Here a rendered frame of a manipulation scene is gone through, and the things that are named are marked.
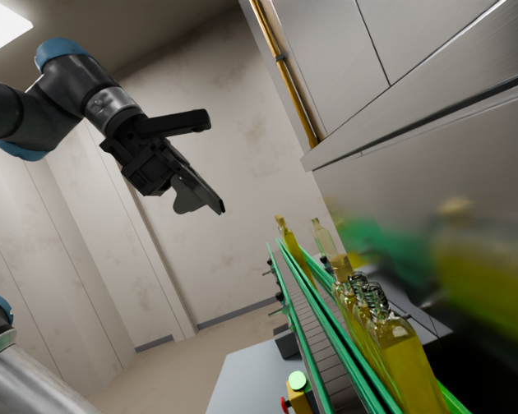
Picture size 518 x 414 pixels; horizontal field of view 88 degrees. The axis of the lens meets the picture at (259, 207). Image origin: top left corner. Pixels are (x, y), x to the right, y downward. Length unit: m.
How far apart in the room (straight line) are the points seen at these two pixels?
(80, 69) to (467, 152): 0.52
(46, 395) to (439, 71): 0.74
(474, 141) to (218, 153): 3.14
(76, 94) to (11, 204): 3.55
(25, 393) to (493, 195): 0.72
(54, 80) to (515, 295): 0.66
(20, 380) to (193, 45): 3.53
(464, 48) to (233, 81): 3.24
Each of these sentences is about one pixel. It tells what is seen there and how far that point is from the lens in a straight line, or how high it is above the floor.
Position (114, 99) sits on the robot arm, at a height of 1.55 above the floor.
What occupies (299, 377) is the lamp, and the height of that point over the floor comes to 0.85.
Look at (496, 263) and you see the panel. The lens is 0.41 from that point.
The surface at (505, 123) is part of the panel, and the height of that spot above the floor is 1.30.
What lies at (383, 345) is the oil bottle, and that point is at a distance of 0.45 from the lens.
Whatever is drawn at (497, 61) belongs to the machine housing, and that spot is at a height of 1.35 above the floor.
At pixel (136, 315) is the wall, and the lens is 4.26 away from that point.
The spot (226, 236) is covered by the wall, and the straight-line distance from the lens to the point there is 3.40.
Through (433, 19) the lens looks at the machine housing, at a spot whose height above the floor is 1.43.
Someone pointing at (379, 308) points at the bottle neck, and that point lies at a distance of 0.44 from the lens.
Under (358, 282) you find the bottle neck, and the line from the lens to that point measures 0.48.
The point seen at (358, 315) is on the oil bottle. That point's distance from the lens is 0.50.
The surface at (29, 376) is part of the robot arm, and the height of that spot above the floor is 1.21.
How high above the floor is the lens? 1.33
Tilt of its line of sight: 3 degrees down
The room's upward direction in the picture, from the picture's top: 24 degrees counter-clockwise
